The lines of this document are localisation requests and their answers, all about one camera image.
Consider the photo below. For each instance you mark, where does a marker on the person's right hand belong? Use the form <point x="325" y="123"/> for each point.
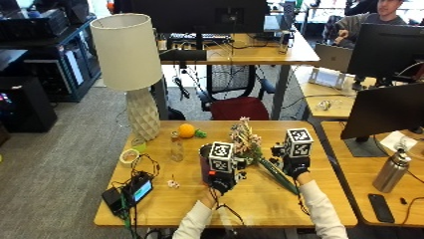
<point x="295" y="167"/>

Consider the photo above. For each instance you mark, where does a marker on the person's left hand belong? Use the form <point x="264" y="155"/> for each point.
<point x="222" y="182"/>

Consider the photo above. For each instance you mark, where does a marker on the dark purple vase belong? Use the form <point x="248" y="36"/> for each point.
<point x="205" y="166"/>

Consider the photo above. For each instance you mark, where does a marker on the pink artificial flower bouquet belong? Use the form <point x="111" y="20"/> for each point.
<point x="252" y="146"/>

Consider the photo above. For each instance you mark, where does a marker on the white marker cube on right glove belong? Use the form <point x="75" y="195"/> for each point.
<point x="298" y="142"/>

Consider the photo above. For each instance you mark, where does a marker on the white marker cube on glove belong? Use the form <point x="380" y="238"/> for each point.
<point x="221" y="157"/>
<point x="298" y="142"/>

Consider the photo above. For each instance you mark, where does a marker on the white marker cube on left glove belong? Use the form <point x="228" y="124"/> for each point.
<point x="221" y="157"/>

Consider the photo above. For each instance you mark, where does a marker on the small pink flower piece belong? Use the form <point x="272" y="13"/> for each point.
<point x="173" y="184"/>

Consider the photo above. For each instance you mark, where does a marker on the clear glass bottle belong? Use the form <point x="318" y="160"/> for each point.
<point x="177" y="147"/>

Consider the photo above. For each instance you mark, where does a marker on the green plastic toy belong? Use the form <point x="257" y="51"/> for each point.
<point x="201" y="133"/>

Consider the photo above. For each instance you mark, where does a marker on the orange fruit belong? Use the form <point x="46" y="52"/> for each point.
<point x="186" y="130"/>

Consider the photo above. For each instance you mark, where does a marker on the small device with lit screen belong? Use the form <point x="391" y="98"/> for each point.
<point x="139" y="191"/>

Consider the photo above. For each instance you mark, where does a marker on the red office chair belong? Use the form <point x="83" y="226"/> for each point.
<point x="240" y="108"/>

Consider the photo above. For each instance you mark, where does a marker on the steel water bottle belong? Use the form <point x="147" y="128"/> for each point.
<point x="391" y="172"/>

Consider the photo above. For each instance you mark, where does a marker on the roll of tape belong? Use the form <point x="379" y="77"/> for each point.
<point x="129" y="156"/>

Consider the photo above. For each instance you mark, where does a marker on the black smartphone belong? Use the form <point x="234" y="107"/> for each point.
<point x="380" y="208"/>

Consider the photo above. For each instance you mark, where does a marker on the white paper sheet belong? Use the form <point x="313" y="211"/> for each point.
<point x="398" y="140"/>

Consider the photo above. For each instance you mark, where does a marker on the black computer monitor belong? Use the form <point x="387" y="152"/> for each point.
<point x="194" y="16"/>
<point x="379" y="113"/>
<point x="386" y="53"/>

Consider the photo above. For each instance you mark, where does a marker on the black power pack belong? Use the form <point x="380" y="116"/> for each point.
<point x="112" y="199"/>

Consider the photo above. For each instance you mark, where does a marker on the white tablet stand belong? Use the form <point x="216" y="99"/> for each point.
<point x="327" y="78"/>

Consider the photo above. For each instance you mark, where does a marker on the silver laptop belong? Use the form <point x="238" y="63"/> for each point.
<point x="334" y="57"/>

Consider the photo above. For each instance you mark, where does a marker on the wooden desk with metal legs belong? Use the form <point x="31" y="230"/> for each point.
<point x="274" y="53"/>

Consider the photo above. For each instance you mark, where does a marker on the white table lamp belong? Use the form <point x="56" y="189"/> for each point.
<point x="131" y="69"/>

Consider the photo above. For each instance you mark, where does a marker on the black keyboard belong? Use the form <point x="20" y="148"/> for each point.
<point x="198" y="37"/>

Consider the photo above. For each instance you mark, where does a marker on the black computer tower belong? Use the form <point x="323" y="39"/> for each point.
<point x="24" y="103"/>

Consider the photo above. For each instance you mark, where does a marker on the black shelf unit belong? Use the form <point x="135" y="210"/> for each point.
<point x="67" y="59"/>

